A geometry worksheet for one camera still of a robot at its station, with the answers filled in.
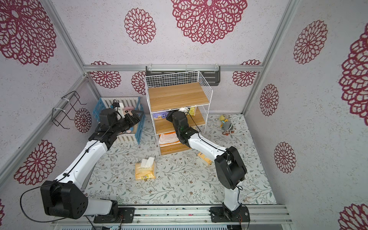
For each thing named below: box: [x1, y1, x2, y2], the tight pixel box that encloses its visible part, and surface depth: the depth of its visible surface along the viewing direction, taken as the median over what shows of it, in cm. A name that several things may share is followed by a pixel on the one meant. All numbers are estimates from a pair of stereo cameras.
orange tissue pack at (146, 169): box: [134, 156, 157, 181], surface depth 87 cm
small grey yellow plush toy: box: [219, 114, 235, 136], surface depth 109 cm
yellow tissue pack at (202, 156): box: [197, 151, 213, 166], surface depth 92 cm
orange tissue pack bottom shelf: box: [158, 131, 180, 146], surface depth 97 cm
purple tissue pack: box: [152, 111, 169, 120], surface depth 83 cm
